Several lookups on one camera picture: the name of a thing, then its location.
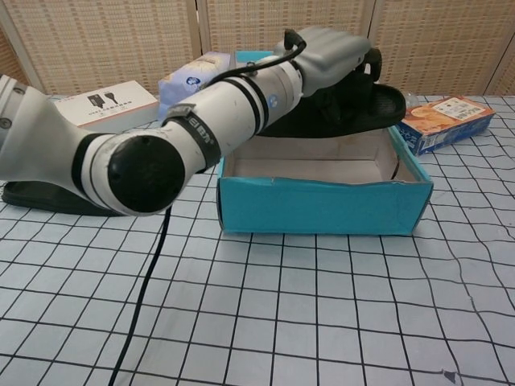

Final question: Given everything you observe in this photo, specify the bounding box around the black slipper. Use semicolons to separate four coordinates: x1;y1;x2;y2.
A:
2;180;122;217
257;47;406;140

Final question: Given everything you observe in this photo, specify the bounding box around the orange and blue carton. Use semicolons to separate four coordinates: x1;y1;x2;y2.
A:
396;96;496;157

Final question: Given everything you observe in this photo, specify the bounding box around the woven folding screen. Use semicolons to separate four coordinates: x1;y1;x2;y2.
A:
0;0;515;97

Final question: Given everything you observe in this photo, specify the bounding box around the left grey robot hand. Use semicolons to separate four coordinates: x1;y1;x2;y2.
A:
273;27;383;100

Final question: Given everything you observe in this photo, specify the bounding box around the teal cardboard shoe box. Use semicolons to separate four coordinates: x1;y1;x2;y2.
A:
216;50;434;236

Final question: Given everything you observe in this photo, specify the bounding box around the white USB cable box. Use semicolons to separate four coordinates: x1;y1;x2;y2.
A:
56;80;160;129

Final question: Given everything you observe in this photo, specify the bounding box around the blue checked tablecloth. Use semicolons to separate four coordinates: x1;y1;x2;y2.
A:
0;94;515;386

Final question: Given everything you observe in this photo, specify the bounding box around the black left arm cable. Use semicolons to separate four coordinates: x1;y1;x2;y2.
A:
110;28;307;386

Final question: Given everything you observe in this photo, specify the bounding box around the blue tissue pack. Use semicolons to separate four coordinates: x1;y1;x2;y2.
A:
158;51;237;106

